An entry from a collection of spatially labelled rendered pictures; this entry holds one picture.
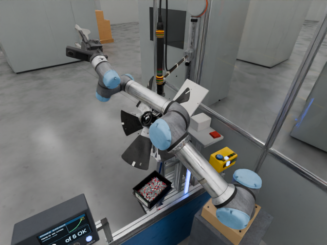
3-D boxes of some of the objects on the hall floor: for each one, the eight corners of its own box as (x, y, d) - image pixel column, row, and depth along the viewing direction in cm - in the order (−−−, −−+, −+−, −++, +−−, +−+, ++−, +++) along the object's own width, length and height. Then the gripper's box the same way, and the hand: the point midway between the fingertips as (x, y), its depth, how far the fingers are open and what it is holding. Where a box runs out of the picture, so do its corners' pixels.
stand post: (175, 188, 227) (183, 107, 161) (180, 194, 221) (190, 112, 155) (172, 190, 225) (179, 108, 159) (177, 195, 219) (186, 113, 153)
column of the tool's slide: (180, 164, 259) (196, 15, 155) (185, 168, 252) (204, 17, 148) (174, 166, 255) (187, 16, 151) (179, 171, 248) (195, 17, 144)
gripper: (105, 71, 98) (86, 45, 104) (110, 46, 87) (89, 19, 93) (89, 74, 92) (71, 46, 98) (92, 48, 81) (71, 19, 87)
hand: (75, 34), depth 93 cm, fingers open, 8 cm apart
